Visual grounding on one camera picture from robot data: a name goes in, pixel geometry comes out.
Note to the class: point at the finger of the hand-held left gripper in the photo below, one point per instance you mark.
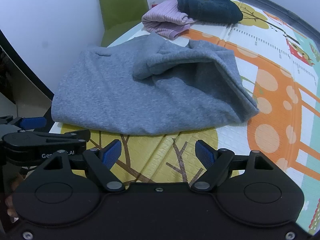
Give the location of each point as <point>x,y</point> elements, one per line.
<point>57,140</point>
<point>33,123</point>

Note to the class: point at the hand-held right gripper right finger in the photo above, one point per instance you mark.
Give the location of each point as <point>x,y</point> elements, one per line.
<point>203,155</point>

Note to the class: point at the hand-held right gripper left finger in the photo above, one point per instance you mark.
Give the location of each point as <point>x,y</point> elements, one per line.
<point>112,153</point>

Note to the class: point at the grey sweatshirt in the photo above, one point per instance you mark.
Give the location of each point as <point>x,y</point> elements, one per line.
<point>125,92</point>

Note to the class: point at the person's left hand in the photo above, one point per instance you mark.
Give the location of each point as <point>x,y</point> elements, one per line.
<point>10,205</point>

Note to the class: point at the black framed doorway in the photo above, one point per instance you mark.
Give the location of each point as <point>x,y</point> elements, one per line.
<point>25,67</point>

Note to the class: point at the printed play mat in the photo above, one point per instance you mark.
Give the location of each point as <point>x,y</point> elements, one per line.
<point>275,67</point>

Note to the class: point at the pink ribbed garment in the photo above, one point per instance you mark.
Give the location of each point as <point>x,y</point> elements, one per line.
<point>165,17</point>

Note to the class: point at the dark blue garment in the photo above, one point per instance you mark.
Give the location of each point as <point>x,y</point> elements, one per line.
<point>207,7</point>

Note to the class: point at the green chair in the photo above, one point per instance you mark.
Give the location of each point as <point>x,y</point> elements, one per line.
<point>122,5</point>

